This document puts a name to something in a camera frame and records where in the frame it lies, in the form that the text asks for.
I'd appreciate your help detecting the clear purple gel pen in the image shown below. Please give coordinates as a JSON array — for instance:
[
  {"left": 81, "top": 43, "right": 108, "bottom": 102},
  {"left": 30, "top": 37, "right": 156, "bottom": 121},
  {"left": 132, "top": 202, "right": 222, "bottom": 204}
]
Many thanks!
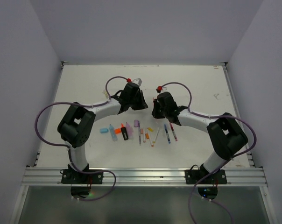
[{"left": 138, "top": 121, "right": 141, "bottom": 146}]

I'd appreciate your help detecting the purple highlighter cap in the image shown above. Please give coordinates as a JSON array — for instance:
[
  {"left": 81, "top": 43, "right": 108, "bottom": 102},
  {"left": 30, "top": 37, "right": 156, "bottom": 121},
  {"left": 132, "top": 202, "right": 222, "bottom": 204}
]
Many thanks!
[{"left": 134, "top": 119, "right": 140, "bottom": 127}]

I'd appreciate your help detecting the blue gel pen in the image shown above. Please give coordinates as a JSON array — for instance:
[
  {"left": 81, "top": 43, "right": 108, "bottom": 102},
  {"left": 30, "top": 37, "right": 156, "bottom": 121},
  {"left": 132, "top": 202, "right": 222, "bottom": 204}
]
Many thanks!
[{"left": 164, "top": 124, "right": 171, "bottom": 144}]

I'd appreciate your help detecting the red gel pen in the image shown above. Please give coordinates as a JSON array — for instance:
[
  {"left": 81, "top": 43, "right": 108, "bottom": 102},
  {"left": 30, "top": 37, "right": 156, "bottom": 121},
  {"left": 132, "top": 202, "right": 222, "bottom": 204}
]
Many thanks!
[{"left": 169, "top": 123, "right": 178, "bottom": 141}]

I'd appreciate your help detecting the purple highlighter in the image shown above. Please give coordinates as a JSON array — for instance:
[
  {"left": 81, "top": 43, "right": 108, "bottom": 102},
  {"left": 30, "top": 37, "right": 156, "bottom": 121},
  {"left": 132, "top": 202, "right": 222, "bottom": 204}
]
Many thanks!
[{"left": 126, "top": 123, "right": 134, "bottom": 140}]

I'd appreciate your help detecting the black orange highlighter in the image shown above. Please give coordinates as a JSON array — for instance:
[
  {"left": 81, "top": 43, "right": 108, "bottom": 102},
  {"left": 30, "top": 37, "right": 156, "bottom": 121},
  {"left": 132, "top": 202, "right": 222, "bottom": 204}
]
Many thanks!
[{"left": 120, "top": 124, "right": 129, "bottom": 140}]

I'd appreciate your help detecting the white orange marker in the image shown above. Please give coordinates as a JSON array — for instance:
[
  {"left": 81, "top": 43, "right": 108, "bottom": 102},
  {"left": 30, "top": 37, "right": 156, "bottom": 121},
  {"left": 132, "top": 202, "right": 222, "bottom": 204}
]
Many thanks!
[{"left": 148, "top": 132, "right": 154, "bottom": 147}]

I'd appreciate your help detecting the orange highlighter cap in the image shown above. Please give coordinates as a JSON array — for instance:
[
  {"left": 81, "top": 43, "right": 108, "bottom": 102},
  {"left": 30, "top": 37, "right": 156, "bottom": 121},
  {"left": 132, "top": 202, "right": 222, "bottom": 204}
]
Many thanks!
[{"left": 114, "top": 128, "right": 121, "bottom": 134}]

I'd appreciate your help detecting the light blue highlighter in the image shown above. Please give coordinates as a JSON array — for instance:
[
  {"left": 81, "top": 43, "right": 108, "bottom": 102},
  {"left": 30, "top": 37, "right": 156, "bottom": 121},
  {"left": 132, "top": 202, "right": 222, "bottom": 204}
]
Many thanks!
[{"left": 109, "top": 124, "right": 118, "bottom": 141}]

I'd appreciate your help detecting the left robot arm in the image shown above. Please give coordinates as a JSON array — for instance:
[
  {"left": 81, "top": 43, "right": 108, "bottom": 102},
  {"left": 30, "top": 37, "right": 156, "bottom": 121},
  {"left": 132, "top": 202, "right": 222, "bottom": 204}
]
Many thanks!
[{"left": 57, "top": 79, "right": 148, "bottom": 183}]

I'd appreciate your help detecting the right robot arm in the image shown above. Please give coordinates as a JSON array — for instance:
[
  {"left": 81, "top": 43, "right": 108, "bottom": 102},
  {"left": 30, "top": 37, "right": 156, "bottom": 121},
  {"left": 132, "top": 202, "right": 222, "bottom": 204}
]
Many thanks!
[{"left": 152, "top": 92, "right": 248, "bottom": 183}]

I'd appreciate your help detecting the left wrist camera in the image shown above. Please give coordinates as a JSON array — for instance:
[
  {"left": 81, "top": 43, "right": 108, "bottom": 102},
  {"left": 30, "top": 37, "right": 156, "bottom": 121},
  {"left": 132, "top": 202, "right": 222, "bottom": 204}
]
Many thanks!
[{"left": 133, "top": 78, "right": 142, "bottom": 86}]

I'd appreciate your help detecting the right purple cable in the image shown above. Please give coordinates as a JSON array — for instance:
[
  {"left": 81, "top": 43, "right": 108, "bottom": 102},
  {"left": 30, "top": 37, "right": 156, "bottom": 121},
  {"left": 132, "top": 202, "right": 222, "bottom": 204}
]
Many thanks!
[{"left": 156, "top": 82, "right": 257, "bottom": 224}]

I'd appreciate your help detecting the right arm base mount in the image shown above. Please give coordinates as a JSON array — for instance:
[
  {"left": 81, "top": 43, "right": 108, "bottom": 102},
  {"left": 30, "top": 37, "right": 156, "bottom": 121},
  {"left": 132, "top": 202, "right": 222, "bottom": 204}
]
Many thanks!
[{"left": 184, "top": 165, "right": 227, "bottom": 200}]

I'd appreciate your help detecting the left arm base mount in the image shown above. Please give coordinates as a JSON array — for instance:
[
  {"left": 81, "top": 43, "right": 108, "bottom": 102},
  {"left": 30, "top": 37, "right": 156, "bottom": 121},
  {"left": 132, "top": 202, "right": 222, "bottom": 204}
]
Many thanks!
[{"left": 59, "top": 165, "right": 103, "bottom": 200}]

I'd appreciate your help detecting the aluminium front rail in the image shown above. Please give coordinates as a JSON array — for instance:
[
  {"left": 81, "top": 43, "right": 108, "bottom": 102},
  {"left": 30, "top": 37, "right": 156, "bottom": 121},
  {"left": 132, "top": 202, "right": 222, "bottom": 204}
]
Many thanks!
[{"left": 21, "top": 168, "right": 267, "bottom": 187}]

